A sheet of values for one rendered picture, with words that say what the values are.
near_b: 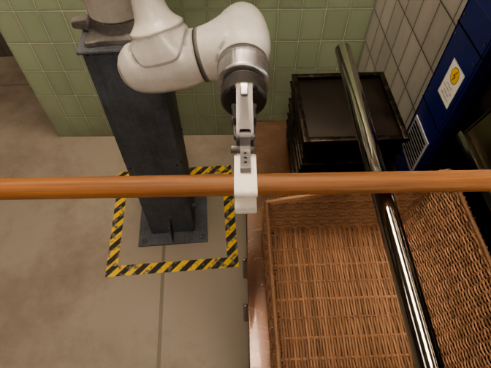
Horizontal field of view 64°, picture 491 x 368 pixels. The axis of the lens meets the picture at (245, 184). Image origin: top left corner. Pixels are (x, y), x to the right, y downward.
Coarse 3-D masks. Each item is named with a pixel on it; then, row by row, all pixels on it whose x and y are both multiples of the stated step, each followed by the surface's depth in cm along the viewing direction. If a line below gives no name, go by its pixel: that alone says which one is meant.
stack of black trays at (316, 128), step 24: (360, 72) 120; (312, 96) 115; (336, 96) 115; (384, 96) 115; (288, 120) 131; (312, 120) 109; (336, 120) 109; (384, 120) 109; (288, 144) 134; (312, 144) 105; (336, 144) 105; (384, 144) 107; (312, 168) 112; (336, 168) 112; (360, 168) 115
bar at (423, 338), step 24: (336, 48) 76; (360, 96) 66; (360, 120) 63; (360, 144) 61; (384, 168) 57; (384, 216) 53; (384, 240) 51; (408, 264) 48; (408, 288) 46; (408, 312) 45; (408, 336) 44; (432, 336) 43; (432, 360) 41
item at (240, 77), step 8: (240, 72) 62; (248, 72) 62; (224, 80) 63; (232, 80) 61; (240, 80) 61; (248, 80) 61; (256, 80) 62; (224, 88) 62; (232, 88) 62; (256, 88) 61; (264, 88) 63; (224, 96) 62; (232, 96) 62; (256, 96) 62; (264, 96) 62; (224, 104) 63; (256, 104) 64; (264, 104) 64; (256, 112) 65
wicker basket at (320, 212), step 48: (288, 240) 116; (336, 240) 116; (432, 240) 101; (480, 240) 86; (288, 288) 107; (336, 288) 107; (384, 288) 107; (432, 288) 99; (480, 288) 85; (288, 336) 100; (336, 336) 99; (384, 336) 99; (480, 336) 83
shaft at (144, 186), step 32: (0, 192) 52; (32, 192) 52; (64, 192) 52; (96, 192) 52; (128, 192) 52; (160, 192) 52; (192, 192) 52; (224, 192) 52; (288, 192) 52; (320, 192) 52; (352, 192) 52; (384, 192) 53; (416, 192) 53
